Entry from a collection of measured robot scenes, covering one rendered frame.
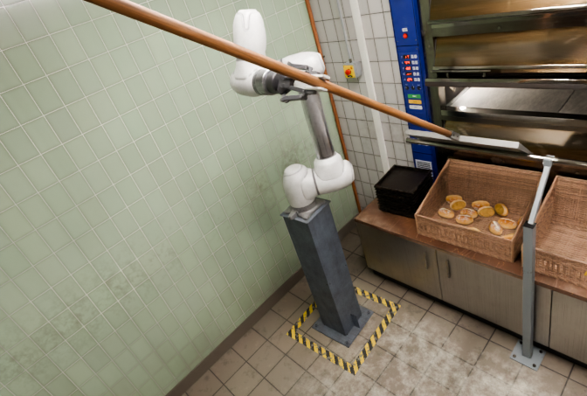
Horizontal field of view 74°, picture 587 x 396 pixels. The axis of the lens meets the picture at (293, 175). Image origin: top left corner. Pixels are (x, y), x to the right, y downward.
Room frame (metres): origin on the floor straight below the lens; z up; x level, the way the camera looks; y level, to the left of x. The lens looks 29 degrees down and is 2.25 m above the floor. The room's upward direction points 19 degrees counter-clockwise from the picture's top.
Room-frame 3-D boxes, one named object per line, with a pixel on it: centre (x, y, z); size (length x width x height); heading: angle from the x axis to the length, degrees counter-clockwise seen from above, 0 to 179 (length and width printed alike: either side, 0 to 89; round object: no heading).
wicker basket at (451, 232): (1.74, -0.97, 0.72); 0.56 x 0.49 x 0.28; 36
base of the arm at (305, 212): (1.86, 0.01, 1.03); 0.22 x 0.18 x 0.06; 129
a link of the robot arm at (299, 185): (1.87, -0.01, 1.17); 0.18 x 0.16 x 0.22; 81
